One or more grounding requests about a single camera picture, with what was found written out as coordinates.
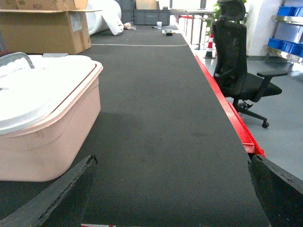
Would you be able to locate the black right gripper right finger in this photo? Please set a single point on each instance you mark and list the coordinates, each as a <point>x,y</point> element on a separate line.
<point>279,192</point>

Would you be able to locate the red metal table frame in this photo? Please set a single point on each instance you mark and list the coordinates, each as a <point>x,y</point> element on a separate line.
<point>248,141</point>

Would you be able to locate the distant traffic cone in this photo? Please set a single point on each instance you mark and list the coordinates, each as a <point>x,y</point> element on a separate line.
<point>209,50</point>

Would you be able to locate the blue bin right shelf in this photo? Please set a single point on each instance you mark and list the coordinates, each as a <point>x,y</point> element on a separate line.
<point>286,46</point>

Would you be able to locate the pink plastic storage box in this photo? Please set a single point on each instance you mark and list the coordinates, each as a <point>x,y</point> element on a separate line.
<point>45,150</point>

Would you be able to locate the black office chair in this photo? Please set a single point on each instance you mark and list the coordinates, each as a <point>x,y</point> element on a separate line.
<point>231,74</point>

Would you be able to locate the white paper cup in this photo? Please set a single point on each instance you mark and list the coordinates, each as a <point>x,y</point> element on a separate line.
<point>159,25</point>

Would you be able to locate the right steel shelf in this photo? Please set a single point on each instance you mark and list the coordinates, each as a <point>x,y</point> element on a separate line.
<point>286,17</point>

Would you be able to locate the cardboard box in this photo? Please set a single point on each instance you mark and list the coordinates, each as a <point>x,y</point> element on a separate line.
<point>45,26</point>

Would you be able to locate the white box lid grey handle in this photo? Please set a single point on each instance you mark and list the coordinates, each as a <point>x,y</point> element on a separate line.
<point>33,86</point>

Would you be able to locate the grey plastic crate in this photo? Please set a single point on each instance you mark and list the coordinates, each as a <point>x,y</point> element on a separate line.
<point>144,12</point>

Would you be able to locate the black table mat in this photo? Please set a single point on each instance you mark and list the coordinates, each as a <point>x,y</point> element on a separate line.
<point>168,156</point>

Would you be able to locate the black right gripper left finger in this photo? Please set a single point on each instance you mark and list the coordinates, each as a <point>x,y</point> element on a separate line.
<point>62,204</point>

